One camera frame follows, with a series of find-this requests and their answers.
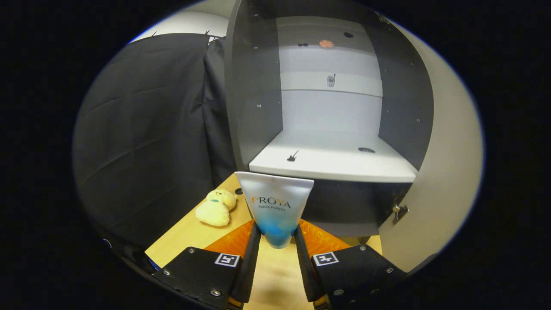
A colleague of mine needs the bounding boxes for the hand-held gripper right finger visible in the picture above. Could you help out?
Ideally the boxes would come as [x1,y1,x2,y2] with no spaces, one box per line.
[294,219,407,310]

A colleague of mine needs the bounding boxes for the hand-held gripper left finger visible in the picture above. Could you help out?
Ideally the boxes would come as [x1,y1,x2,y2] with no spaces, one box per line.
[152,220,262,310]

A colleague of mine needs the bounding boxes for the white blue cosmetic tube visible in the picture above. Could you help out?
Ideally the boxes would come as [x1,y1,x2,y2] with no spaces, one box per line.
[235,171,315,249]

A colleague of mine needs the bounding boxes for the yellow plush toy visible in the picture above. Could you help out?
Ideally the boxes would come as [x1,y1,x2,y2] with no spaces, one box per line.
[195,189,237,227]

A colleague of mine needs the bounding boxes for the white cabinet shelf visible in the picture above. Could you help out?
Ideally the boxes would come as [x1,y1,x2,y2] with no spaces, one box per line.
[249,129,419,183]

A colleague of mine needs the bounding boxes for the dark grey cabinet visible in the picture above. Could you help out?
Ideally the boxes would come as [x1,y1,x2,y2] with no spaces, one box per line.
[224,0,435,237]

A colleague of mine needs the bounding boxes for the black backdrop cloth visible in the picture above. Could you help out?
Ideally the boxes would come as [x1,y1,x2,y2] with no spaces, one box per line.
[72,32,237,259]

